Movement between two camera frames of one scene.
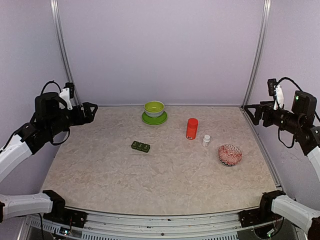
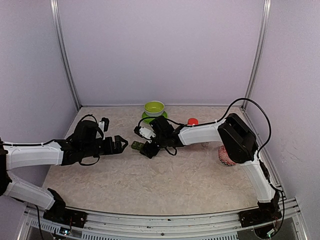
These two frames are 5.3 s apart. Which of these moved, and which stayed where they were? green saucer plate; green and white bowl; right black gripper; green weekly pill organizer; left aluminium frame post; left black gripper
Moved: left black gripper; right black gripper
Stayed: green saucer plate; green weekly pill organizer; green and white bowl; left aluminium frame post
